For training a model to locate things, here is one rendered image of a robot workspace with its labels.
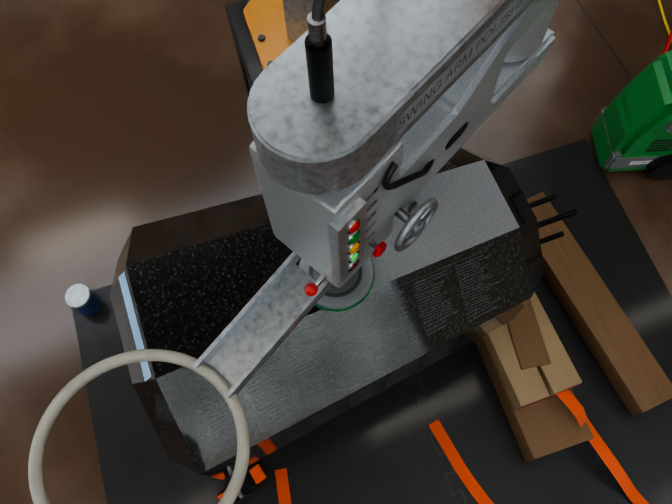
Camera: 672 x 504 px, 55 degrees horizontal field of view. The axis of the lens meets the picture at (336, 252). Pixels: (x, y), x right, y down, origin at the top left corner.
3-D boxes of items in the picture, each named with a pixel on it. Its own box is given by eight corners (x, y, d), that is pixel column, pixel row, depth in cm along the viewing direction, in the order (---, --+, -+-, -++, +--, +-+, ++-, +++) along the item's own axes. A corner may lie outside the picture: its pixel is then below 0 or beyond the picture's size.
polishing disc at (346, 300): (282, 274, 184) (282, 272, 183) (335, 224, 190) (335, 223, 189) (336, 324, 179) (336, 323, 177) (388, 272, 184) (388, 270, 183)
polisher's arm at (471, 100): (482, 39, 187) (523, -113, 142) (549, 82, 181) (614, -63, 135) (310, 213, 168) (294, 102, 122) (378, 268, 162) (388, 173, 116)
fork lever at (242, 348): (365, 159, 173) (364, 151, 168) (422, 201, 168) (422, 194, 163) (189, 357, 164) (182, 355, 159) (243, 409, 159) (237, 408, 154)
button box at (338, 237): (355, 251, 145) (356, 193, 119) (364, 258, 144) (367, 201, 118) (332, 276, 143) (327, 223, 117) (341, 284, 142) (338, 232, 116)
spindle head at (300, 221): (367, 144, 171) (371, 26, 129) (433, 193, 165) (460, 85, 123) (273, 239, 161) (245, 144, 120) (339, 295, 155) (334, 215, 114)
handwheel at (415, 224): (405, 196, 162) (410, 166, 148) (437, 220, 159) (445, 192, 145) (366, 238, 158) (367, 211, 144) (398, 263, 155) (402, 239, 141)
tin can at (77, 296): (104, 308, 274) (93, 298, 262) (83, 320, 272) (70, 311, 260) (94, 289, 277) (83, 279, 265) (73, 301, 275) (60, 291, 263)
